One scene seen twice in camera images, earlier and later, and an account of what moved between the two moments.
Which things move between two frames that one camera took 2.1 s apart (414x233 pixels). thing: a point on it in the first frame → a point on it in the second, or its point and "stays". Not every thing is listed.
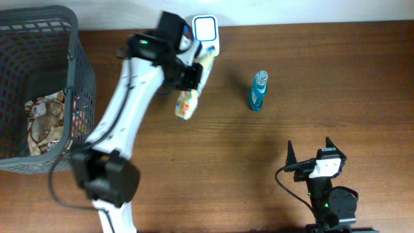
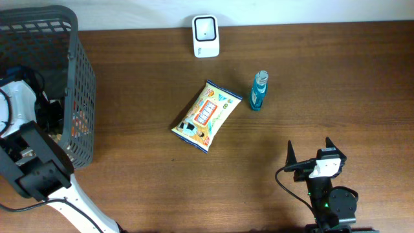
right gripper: (304, 165) stays
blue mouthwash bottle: (259, 87) stays
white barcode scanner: (206, 30) stays
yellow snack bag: (186, 101) → (205, 118)
